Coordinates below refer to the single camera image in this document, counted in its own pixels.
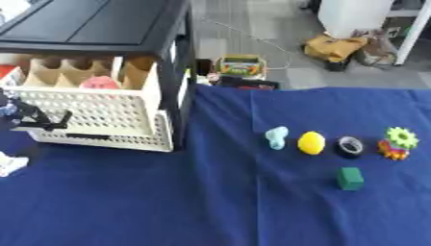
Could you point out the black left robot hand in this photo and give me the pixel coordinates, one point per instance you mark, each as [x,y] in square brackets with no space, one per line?
[22,112]

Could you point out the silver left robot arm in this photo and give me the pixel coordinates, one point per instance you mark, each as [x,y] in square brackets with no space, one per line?
[10,163]

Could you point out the pale drawer with compartments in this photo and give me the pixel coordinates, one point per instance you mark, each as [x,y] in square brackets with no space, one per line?
[101,109]

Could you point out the pale pierced drawer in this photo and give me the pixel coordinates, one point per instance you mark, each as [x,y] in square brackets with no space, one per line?
[157,141]

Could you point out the pink soft toy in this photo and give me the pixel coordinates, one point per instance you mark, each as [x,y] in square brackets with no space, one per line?
[99,83]

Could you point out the black cabinet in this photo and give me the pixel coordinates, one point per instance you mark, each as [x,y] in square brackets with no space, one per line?
[112,25]

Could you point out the colourful printed box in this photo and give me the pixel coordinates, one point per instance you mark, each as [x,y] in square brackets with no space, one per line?
[241,66]

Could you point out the black and red object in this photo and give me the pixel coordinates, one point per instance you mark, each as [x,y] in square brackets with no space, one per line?
[247,83]

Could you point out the light blue toy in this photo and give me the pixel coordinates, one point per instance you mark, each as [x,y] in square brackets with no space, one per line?
[276,137]

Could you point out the yellow toy lemon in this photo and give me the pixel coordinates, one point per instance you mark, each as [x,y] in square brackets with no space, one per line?
[311,143]

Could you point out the black tape roll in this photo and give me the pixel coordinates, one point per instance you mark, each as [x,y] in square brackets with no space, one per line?
[343,153]

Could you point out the green block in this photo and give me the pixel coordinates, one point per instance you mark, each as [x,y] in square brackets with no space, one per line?
[350,179]

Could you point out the white bin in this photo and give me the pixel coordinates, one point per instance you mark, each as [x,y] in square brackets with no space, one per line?
[353,16]

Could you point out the colourful gear toy stack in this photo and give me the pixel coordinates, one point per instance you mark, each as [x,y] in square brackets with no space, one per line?
[399,141]

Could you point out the white pole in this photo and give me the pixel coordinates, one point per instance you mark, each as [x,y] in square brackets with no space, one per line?
[414,32]

